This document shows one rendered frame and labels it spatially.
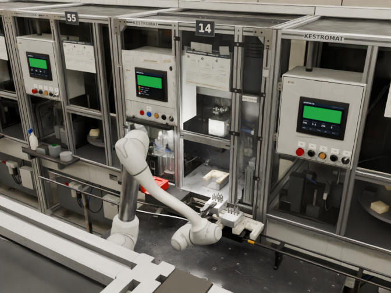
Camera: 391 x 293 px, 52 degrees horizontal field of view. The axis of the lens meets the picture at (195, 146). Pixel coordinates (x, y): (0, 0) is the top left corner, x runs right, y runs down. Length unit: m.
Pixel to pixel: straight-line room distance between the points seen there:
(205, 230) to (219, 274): 0.43
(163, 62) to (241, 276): 1.37
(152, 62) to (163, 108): 0.30
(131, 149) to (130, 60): 0.87
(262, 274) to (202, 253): 0.39
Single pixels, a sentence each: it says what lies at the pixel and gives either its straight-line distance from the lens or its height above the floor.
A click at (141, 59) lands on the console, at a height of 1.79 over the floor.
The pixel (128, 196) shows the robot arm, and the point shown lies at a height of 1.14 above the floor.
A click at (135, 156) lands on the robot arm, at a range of 2.01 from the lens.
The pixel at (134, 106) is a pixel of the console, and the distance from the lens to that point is 2.79.
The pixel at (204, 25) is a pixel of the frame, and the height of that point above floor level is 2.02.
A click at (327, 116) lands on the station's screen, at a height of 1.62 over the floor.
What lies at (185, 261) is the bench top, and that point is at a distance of 2.54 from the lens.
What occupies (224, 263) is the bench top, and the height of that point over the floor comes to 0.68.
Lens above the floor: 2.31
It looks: 24 degrees down
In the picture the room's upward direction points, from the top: straight up
